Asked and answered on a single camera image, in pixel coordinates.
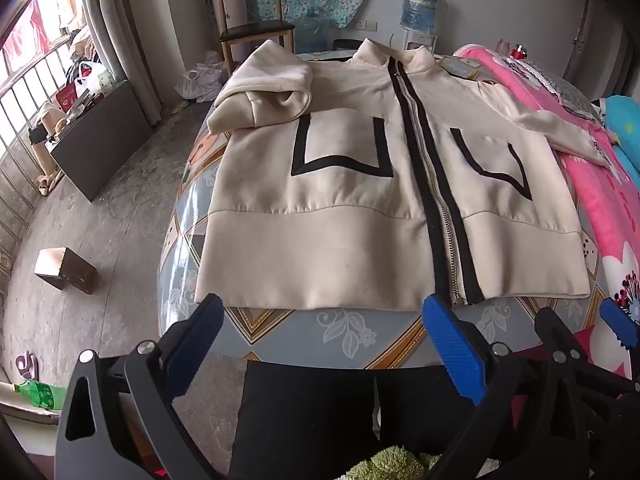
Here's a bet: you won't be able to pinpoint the wooden chair with dark seat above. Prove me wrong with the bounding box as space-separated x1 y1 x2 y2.
210 0 296 78

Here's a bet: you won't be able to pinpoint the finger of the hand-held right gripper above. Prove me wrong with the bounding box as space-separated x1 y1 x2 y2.
535 306 640 411
600 299 640 348

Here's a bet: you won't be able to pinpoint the white water dispenser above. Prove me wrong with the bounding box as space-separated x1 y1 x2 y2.
402 30 438 53

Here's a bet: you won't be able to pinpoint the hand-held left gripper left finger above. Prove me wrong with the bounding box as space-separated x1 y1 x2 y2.
54 292 226 480

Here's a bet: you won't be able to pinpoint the metal window railing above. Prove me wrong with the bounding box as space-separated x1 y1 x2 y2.
0 35 71 271

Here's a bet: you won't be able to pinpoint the grey curtain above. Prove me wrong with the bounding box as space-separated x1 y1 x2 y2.
77 0 163 126

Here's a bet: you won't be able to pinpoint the white plastic bags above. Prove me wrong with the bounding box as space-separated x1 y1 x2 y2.
174 50 226 102

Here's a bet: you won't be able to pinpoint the red box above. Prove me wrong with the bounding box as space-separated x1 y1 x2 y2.
55 85 78 113

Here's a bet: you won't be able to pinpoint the silver sequin pillow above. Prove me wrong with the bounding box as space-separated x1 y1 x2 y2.
520 57 606 123

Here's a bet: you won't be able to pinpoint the blue water dispenser bottle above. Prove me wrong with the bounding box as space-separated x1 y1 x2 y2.
400 0 443 33

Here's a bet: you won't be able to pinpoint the cardboard box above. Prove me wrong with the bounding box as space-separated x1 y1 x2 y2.
34 247 98 295

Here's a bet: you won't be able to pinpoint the black cabinet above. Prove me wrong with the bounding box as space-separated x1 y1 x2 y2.
50 79 156 203

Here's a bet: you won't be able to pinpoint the blue pillow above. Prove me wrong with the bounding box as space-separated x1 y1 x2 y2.
597 94 640 186

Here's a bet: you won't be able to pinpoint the empty blue water jug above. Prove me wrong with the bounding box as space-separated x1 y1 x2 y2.
295 10 331 53

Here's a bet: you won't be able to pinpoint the cream jacket with black trim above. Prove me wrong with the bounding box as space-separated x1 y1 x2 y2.
195 37 613 311

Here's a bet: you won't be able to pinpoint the white printed plastic bag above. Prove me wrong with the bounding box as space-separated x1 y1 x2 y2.
75 60 113 95

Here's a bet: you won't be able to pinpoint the purple slipper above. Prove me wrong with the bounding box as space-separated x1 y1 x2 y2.
14 354 40 380

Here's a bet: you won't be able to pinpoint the grey door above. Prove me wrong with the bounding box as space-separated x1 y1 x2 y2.
565 0 631 91

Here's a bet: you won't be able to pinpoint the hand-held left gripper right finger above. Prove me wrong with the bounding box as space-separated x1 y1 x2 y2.
421 294 608 480

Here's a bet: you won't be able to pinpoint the person's green fuzzy garment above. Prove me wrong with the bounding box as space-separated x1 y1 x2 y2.
345 447 441 480

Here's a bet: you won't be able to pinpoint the green plastic bottle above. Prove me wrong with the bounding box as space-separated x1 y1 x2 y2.
14 380 63 413

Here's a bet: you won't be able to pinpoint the person's black pants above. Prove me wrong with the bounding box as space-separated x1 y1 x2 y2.
232 360 451 480

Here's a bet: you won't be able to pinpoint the pink floral blanket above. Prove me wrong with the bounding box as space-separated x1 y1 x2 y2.
452 42 640 376

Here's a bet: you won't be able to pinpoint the red hanging cloth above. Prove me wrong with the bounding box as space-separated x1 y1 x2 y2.
2 0 51 53

